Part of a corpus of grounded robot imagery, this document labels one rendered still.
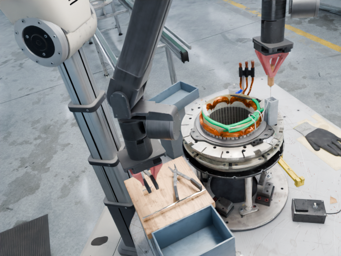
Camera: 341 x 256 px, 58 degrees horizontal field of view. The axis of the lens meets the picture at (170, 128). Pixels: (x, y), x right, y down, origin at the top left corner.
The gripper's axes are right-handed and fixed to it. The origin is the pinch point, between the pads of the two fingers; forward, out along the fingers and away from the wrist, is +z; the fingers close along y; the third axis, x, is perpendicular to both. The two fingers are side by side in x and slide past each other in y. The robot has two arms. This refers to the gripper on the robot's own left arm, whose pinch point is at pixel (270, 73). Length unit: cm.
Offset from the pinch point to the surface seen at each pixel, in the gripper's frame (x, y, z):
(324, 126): -41, 28, 45
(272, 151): 1.6, -6.4, 21.8
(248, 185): 8.7, -5.5, 33.9
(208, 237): 26.9, -21.5, 32.1
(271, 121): -0.8, -0.2, 15.5
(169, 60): -1, 177, 56
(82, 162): 90, 146, 118
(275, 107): -1.8, -0.4, 11.1
